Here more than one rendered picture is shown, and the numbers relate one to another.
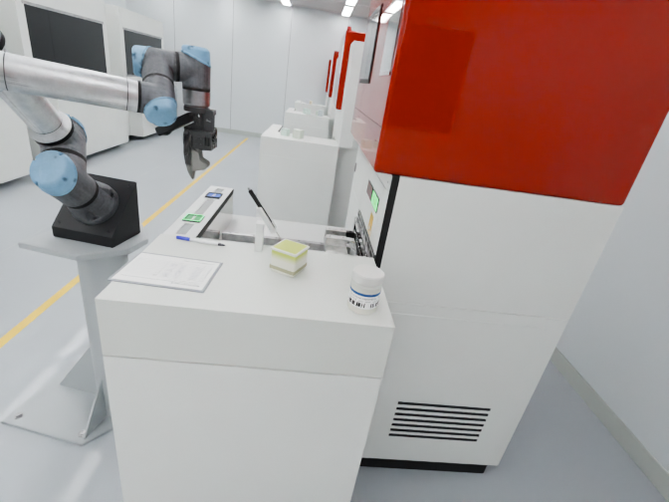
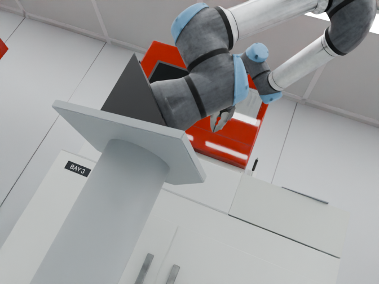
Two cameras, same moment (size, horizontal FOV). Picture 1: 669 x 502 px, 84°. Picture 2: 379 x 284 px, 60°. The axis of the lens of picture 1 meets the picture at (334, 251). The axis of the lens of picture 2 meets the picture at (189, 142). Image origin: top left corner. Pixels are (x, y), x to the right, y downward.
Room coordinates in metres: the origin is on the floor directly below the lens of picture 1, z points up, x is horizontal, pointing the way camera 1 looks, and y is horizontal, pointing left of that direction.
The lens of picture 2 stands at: (0.85, 1.52, 0.58)
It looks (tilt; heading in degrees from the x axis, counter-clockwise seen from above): 22 degrees up; 288
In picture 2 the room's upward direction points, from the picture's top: 24 degrees clockwise
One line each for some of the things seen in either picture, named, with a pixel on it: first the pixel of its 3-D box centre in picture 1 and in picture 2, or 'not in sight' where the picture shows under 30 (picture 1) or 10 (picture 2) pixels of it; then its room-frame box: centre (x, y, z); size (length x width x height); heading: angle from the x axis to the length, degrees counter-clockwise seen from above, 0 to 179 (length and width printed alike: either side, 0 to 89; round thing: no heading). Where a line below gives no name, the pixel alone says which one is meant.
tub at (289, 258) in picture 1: (289, 258); not in sight; (0.86, 0.11, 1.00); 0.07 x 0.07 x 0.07; 70
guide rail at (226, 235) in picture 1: (287, 242); not in sight; (1.32, 0.19, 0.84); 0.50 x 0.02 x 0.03; 96
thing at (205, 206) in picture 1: (204, 225); (159, 168); (1.24, 0.48, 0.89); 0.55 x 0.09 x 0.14; 6
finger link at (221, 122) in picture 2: (196, 165); (221, 124); (1.10, 0.45, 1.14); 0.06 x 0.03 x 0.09; 96
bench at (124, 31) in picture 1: (130, 75); not in sight; (7.31, 4.23, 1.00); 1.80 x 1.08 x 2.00; 6
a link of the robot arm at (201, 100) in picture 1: (196, 99); not in sight; (1.12, 0.46, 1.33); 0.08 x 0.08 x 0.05
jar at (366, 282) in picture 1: (364, 289); not in sight; (0.74, -0.08, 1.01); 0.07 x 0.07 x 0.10
